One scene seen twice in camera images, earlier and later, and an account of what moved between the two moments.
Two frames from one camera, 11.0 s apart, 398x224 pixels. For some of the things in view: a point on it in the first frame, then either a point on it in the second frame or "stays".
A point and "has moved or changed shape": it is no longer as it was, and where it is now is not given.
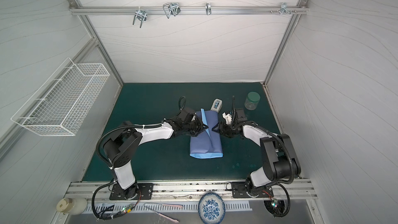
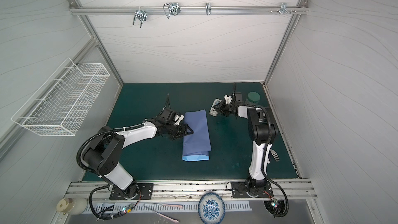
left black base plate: x=140 y=191 stays
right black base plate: x=239 y=191 stays
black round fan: x=276 y=207 stays
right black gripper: x=226 y=127 → x=221 y=108
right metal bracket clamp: x=283 y=9 stays
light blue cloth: x=208 y=144 has moved or changed shape
